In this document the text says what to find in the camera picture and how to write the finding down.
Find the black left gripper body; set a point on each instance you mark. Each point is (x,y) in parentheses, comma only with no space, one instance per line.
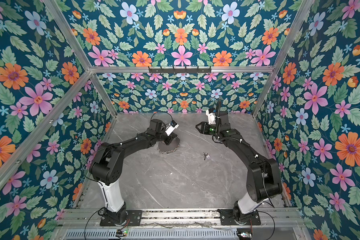
(164,137)

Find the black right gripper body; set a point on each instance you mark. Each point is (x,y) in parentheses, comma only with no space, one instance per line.
(208,129)

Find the red keyring with metal rings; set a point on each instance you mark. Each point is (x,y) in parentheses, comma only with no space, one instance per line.
(170,148)

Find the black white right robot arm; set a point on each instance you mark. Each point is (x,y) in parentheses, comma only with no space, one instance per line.
(263,176)

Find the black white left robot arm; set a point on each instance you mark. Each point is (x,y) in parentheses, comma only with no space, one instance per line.
(107,165)

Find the black hook rack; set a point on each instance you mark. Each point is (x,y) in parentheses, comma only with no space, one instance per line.
(177,70)

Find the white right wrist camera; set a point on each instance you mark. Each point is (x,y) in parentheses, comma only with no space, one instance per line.
(211,116)

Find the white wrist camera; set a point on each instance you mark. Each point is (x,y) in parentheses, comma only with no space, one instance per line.
(211,116)
(171,127)

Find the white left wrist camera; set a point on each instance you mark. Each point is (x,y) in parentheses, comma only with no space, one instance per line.
(171,127)

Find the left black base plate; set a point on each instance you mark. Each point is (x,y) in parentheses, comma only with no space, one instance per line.
(121,218)

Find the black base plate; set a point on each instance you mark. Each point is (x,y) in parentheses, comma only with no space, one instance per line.
(121,218)
(233,217)

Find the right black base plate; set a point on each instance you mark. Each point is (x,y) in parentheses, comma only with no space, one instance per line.
(233,217)

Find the white perforated cable duct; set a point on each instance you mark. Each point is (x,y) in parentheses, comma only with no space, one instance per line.
(152,234)

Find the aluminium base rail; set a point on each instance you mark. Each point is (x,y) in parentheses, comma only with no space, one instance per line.
(183,218)

